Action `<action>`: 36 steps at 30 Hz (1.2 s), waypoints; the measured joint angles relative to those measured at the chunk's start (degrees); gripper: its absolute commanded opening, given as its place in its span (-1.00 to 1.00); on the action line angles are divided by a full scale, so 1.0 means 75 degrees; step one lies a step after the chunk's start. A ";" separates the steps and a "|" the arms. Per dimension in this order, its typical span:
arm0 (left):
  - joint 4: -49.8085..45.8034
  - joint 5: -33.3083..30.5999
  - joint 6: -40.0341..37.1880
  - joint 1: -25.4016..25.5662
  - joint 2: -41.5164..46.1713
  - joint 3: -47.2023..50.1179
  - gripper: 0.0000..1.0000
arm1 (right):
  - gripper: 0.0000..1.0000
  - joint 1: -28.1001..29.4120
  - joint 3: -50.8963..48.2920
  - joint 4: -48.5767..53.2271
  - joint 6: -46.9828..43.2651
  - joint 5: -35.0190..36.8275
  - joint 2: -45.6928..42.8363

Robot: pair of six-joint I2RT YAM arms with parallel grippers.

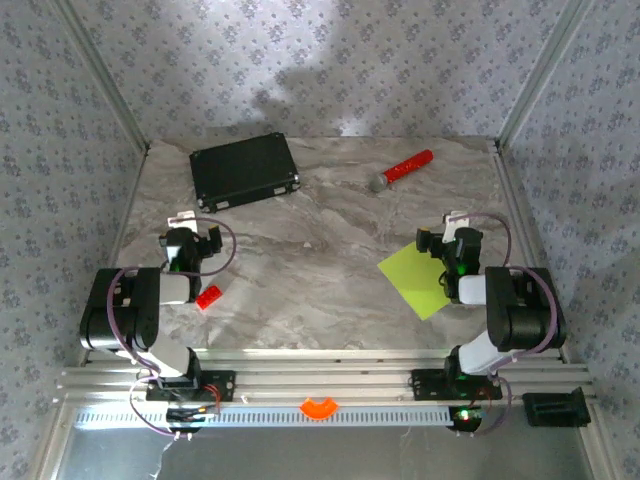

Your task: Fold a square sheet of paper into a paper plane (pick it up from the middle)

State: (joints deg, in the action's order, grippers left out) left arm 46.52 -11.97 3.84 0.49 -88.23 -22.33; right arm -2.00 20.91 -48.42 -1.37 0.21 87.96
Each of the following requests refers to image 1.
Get grey slotted cable duct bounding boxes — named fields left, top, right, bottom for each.
left=74, top=405, right=454, bottom=429

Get red toy microphone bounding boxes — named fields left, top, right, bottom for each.
left=368, top=148, right=435, bottom=194

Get black hard case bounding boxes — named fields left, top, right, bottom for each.
left=188, top=131, right=303, bottom=215

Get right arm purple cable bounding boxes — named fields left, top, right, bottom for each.
left=447, top=212, right=569, bottom=437

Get black controller board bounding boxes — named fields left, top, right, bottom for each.
left=166, top=407, right=221, bottom=434

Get red toy brick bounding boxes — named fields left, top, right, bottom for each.
left=194, top=284, right=223, bottom=311

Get black plastic bracket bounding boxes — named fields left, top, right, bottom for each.
left=521, top=386, right=593, bottom=429

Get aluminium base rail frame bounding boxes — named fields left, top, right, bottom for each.
left=55, top=347, right=599, bottom=406

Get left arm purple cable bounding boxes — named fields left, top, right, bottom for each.
left=106, top=217, right=238, bottom=441

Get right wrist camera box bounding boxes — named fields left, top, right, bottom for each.
left=442, top=212, right=472, bottom=241

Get controller board with LED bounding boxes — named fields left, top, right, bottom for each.
left=448, top=405, right=486, bottom=432

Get aluminium corner post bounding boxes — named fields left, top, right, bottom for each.
left=49, top=0, right=151, bottom=154
left=493, top=0, right=597, bottom=150

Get grey sheet metal panel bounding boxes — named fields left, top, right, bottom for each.
left=54, top=424, right=596, bottom=480

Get aluminium side rail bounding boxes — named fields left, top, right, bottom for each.
left=74, top=144, right=151, bottom=366
left=491, top=141, right=572, bottom=364

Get yellow-green paper sheet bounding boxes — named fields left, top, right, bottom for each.
left=377, top=241, right=452, bottom=322

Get orange semicircle plastic piece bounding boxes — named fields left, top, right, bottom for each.
left=298, top=397, right=340, bottom=422

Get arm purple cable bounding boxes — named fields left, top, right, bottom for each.
left=447, top=212, right=569, bottom=437
left=106, top=217, right=238, bottom=441

